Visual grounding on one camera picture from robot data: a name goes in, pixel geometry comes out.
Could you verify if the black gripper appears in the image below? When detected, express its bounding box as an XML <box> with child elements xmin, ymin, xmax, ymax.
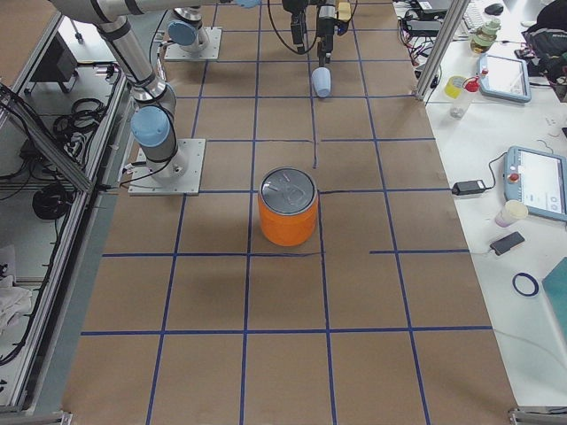
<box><xmin>316</xmin><ymin>0</ymin><xmax>337</xmax><ymax>68</ymax></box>
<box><xmin>283</xmin><ymin>0</ymin><xmax>308</xmax><ymax>44</ymax></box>

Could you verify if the light blue plastic cup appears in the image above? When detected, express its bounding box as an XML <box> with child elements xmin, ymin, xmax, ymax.
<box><xmin>311</xmin><ymin>66</ymin><xmax>331</xmax><ymax>98</ymax></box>

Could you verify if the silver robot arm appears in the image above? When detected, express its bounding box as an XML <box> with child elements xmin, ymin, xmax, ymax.
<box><xmin>52</xmin><ymin>1</ymin><xmax>210</xmax><ymax>196</ymax></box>
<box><xmin>167</xmin><ymin>0</ymin><xmax>354</xmax><ymax>67</ymax></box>

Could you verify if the white paper cup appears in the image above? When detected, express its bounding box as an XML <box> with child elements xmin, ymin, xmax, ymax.
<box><xmin>494</xmin><ymin>199</ymin><xmax>529</xmax><ymax>228</ymax></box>

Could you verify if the wooden mug tree stand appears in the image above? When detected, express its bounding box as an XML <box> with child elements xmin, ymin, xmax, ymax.
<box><xmin>336</xmin><ymin>0</ymin><xmax>352</xmax><ymax>23</ymax></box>

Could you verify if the yellow tape roll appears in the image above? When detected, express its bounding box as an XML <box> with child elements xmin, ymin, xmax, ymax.
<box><xmin>444</xmin><ymin>75</ymin><xmax>466</xmax><ymax>99</ymax></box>

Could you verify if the orange canister with grey lid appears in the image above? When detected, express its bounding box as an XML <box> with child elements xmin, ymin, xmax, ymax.
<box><xmin>258</xmin><ymin>167</ymin><xmax>318</xmax><ymax>247</ymax></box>

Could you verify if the red capped squeeze bottle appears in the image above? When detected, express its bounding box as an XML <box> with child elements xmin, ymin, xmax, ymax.
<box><xmin>449</xmin><ymin>76</ymin><xmax>480</xmax><ymax>119</ymax></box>

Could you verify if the green glass jar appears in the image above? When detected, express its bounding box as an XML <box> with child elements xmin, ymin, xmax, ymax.
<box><xmin>470</xmin><ymin>19</ymin><xmax>501</xmax><ymax>54</ymax></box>

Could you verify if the far teach pendant tablet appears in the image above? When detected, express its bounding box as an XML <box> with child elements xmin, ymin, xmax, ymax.
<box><xmin>478</xmin><ymin>54</ymin><xmax>532</xmax><ymax>103</ymax></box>

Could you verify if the teach pendant tablet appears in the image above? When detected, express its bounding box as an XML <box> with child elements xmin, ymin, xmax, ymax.
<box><xmin>478</xmin><ymin>54</ymin><xmax>532</xmax><ymax>103</ymax></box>
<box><xmin>503</xmin><ymin>146</ymin><xmax>566</xmax><ymax>222</ymax></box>

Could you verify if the black power adapter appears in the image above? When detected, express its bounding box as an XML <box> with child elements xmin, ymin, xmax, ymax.
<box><xmin>451</xmin><ymin>180</ymin><xmax>487</xmax><ymax>196</ymax></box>

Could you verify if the near teach pendant tablet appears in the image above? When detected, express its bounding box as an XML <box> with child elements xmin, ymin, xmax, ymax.
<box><xmin>503</xmin><ymin>146</ymin><xmax>566</xmax><ymax>222</ymax></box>

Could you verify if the black smartphone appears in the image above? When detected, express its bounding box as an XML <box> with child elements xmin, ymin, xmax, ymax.
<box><xmin>489</xmin><ymin>231</ymin><xmax>525</xmax><ymax>256</ymax></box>

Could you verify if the teal board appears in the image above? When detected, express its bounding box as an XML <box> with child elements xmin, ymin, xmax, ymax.
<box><xmin>543</xmin><ymin>257</ymin><xmax>567</xmax><ymax>336</ymax></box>

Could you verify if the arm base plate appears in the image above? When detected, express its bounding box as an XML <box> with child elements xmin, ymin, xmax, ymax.
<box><xmin>164</xmin><ymin>22</ymin><xmax>222</xmax><ymax>62</ymax></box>
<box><xmin>128</xmin><ymin>138</ymin><xmax>206</xmax><ymax>196</ymax></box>

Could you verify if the aluminium frame post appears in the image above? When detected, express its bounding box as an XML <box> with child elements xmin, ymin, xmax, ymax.
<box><xmin>414</xmin><ymin>0</ymin><xmax>469</xmax><ymax>100</ymax></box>

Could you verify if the blue tape ring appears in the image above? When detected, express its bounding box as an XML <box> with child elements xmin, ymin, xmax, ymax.
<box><xmin>512</xmin><ymin>272</ymin><xmax>540</xmax><ymax>298</ymax></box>

